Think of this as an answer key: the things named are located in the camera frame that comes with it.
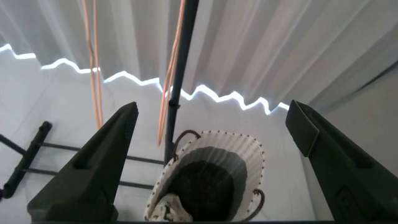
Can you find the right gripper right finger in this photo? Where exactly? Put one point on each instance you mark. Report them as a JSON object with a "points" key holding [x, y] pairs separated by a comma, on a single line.
{"points": [[342, 174]]}

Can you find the black clothes rack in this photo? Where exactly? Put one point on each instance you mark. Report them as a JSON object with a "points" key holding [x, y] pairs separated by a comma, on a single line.
{"points": [[183, 46]]}

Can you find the pink clothes hanger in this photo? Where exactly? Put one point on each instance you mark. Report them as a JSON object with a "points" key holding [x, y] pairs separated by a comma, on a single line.
{"points": [[166, 90], [96, 93]]}

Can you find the white curtain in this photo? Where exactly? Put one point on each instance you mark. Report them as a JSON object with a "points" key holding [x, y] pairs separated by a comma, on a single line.
{"points": [[264, 46]]}

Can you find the white laundry basket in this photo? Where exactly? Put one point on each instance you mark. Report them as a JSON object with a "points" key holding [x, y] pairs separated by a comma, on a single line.
{"points": [[242, 146]]}

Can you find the large grey board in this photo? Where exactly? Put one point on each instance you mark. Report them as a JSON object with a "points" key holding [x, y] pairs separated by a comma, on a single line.
{"points": [[373, 109]]}

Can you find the cream printed garment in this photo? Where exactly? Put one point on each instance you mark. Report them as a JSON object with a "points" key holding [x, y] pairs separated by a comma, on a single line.
{"points": [[171, 208]]}

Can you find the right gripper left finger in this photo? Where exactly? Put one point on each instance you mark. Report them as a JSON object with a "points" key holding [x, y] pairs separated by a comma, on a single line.
{"points": [[93, 180]]}

